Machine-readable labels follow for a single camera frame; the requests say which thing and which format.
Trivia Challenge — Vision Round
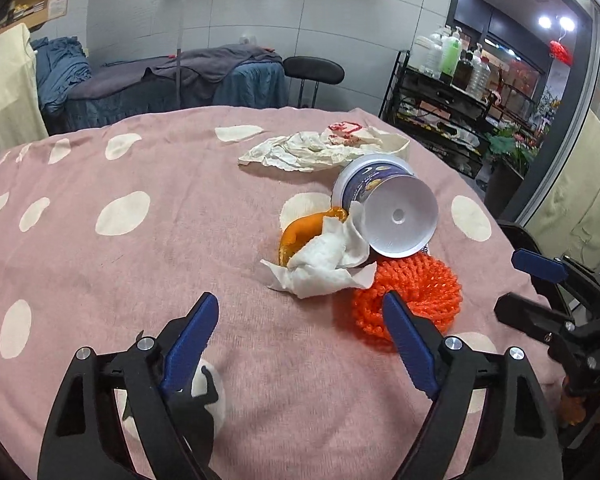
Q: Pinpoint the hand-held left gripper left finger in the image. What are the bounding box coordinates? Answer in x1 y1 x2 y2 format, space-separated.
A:
37 291 221 480

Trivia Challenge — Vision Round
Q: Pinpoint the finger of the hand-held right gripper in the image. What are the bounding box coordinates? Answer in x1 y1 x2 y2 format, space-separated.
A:
511 248 600 301
494 293 588 348

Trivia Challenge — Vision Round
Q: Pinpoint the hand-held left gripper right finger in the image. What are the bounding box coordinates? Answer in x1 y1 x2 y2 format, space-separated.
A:
381 291 565 480

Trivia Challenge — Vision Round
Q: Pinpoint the black trash bin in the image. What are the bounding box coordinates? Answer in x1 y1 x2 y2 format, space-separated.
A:
497 219 551 301

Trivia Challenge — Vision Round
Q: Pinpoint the orange foam net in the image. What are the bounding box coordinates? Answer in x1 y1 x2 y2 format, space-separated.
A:
351 251 463 353

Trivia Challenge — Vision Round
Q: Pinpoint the white tissue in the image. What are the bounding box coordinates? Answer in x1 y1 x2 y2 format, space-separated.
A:
260 200 378 300

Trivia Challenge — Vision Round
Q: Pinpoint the white round tub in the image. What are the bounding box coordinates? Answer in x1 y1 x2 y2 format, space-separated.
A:
331 154 439 256

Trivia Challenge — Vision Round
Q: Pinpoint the orange peel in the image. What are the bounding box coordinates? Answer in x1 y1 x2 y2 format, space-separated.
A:
278 206 350 267

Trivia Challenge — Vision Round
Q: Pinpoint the white red-printed paper bag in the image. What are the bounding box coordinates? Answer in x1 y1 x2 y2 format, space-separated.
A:
237 121 412 173

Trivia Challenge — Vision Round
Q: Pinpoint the person's right hand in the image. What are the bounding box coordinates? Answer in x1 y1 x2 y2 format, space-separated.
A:
559 385 588 428

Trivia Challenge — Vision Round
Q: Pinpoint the dark plant pot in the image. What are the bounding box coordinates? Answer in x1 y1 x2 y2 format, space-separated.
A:
485 160 523 216

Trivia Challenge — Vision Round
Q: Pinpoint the pink polka dot blanket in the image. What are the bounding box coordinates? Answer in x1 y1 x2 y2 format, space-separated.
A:
0 105 566 480

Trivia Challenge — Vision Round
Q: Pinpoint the green potted plant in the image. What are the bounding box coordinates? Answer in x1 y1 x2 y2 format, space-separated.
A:
485 125 533 171

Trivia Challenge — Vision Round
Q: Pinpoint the black mesh cart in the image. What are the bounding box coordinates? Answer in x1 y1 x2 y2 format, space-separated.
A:
378 50 498 178

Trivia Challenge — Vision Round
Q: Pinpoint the large clear bottle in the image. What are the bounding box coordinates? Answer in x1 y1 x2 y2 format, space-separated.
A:
467 45 492 96

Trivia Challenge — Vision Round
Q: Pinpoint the dark brown bottle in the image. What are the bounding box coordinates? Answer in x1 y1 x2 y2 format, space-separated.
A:
452 47 476 90

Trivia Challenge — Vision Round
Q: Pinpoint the red hanging ornament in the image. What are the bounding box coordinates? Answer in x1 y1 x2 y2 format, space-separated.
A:
549 25 576 66

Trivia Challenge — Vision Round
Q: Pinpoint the green pump bottle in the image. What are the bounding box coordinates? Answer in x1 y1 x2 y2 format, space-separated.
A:
439 27 462 83

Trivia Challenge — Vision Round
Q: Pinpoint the white pump bottle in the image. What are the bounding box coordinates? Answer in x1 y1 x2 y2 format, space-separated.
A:
414 30 443 77

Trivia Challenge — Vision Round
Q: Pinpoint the massage bed blue skirt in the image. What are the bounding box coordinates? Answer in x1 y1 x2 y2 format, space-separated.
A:
62 45 291 133

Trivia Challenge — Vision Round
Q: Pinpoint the grey blanket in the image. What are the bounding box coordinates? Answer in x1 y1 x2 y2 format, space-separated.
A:
70 44 283 88

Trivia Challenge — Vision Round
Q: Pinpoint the black round stool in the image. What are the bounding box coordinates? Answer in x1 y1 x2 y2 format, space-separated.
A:
282 56 345 109

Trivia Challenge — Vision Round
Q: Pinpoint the blue blanket pile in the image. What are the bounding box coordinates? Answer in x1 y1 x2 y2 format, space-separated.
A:
31 36 92 113

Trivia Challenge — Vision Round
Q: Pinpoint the white floor lamp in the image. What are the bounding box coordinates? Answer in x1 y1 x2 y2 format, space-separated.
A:
176 0 292 110

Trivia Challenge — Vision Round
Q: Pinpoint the cream towel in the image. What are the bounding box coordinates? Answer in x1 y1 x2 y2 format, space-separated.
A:
0 22 50 153

